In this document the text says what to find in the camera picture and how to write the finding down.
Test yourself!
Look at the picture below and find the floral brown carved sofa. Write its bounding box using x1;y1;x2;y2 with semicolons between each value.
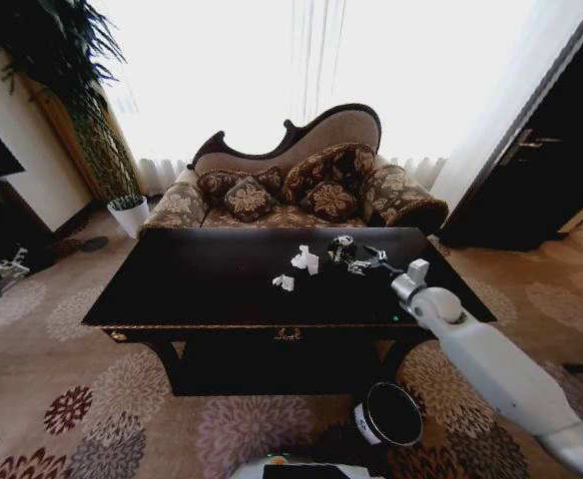
138;103;450;240

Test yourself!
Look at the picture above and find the dark brown floral cushion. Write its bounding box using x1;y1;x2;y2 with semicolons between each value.
195;168;253;209

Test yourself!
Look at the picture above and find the white sheer curtain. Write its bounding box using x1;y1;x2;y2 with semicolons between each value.
91;0;583;199

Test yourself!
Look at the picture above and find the large crumpled white tissue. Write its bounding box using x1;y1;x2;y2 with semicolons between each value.
290;243;321;276

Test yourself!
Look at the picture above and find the dark wooden coffee table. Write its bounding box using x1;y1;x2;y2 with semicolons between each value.
80;227;498;398

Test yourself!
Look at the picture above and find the large brown floral cushion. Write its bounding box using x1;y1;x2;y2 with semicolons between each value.
281;143;377;204

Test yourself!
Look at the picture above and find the dark wooden door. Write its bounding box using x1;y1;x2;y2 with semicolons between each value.
438;27;583;252

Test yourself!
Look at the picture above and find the crumpled black snack wrapper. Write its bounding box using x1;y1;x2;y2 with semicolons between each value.
327;235;358;265

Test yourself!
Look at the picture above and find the brass door handle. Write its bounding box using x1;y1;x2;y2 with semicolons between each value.
501;128;563;166

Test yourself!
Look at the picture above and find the tall green potted plant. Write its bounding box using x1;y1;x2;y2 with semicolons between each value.
0;0;146;211

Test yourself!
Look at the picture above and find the white robot front shell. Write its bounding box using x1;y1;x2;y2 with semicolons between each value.
229;451;367;479

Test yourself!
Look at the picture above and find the small diamond floral cushion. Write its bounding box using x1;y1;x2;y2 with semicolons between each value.
298;180;365;224
224;175;279;224

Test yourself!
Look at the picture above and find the white plant pot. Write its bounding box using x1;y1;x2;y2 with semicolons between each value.
107;195;151;239

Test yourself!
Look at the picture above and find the dark tv cabinet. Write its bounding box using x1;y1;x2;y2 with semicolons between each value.
0;175;58;270

